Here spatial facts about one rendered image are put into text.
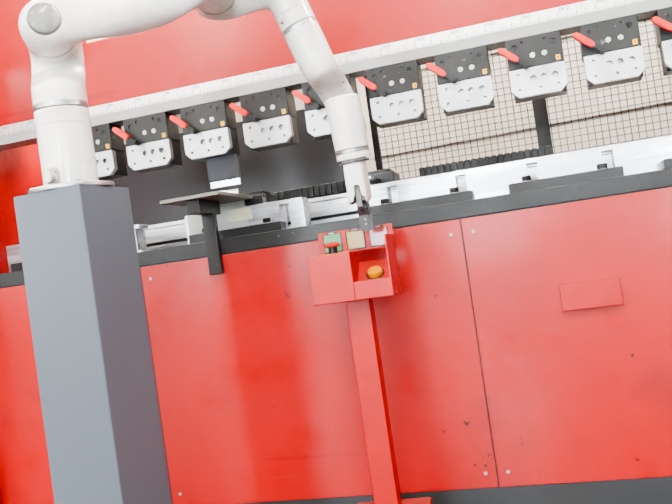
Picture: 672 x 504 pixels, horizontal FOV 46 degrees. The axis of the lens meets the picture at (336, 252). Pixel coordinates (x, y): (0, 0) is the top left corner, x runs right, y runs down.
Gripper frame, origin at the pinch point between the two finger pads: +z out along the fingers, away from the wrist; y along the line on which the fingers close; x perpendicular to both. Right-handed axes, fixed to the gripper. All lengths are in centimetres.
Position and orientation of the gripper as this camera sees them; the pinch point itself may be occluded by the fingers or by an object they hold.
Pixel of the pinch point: (366, 222)
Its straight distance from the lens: 197.7
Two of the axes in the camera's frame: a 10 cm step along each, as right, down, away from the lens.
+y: -1.6, 1.3, -9.8
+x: 9.7, -1.8, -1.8
